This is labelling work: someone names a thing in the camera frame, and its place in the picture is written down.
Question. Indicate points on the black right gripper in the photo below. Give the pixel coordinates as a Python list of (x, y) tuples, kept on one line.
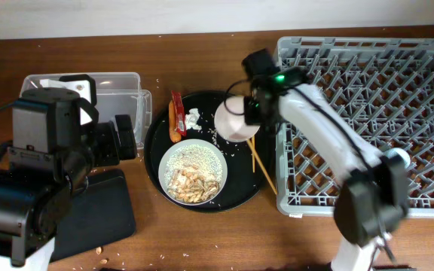
[(249, 120)]

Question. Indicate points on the wooden chopstick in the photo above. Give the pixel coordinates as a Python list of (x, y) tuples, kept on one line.
[(262, 167), (253, 156)]

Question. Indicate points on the blue cup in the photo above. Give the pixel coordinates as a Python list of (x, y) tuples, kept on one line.
[(398, 152)]

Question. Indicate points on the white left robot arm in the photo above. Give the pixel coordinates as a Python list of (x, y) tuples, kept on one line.
[(61, 192)]

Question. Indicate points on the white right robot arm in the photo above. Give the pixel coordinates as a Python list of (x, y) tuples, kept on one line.
[(373, 197)]

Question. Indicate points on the grey dishwasher rack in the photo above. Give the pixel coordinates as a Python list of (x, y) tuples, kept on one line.
[(384, 89)]

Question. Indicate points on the round black tray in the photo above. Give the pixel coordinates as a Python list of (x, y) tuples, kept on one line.
[(242, 182)]

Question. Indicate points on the crumpled white tissue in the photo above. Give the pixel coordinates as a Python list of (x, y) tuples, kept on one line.
[(191, 120)]

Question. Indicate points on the red snack wrapper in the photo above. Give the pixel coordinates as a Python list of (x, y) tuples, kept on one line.
[(180, 113)]

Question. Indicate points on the orange carrot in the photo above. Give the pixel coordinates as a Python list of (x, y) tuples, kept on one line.
[(175, 136)]

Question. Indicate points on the grey bowl with food scraps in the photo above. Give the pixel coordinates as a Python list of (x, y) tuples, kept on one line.
[(192, 173)]

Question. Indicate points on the clear plastic bin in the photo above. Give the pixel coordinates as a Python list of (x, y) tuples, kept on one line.
[(116, 93)]

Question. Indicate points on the black rectangular bin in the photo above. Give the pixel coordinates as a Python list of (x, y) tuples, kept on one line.
[(103, 214)]

